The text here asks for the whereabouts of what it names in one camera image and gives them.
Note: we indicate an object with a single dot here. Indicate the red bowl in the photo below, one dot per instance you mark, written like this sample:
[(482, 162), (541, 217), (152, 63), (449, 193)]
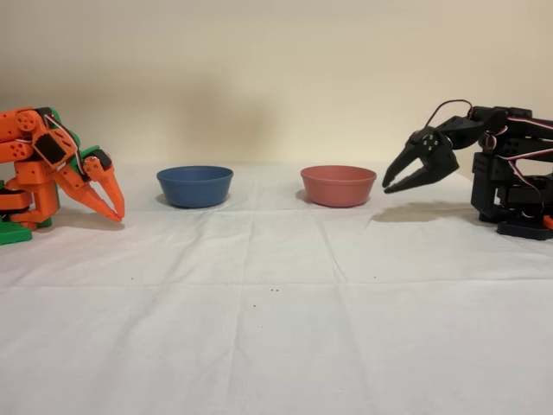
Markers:
[(338, 183)]

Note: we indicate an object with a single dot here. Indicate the white tablecloth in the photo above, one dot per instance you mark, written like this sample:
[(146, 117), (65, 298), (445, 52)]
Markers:
[(276, 324)]

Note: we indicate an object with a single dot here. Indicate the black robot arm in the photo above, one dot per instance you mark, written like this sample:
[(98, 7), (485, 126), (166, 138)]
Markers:
[(488, 173)]

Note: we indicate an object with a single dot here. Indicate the blue bowl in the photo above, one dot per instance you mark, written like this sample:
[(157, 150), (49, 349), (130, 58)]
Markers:
[(195, 186)]

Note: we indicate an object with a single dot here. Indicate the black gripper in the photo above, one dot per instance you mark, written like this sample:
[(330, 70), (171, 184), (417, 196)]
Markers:
[(437, 159)]

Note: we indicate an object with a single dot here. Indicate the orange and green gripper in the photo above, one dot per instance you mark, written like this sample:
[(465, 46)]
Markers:
[(81, 178)]

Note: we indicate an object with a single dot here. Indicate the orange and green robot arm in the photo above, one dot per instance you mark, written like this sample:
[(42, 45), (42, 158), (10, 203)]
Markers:
[(26, 173)]

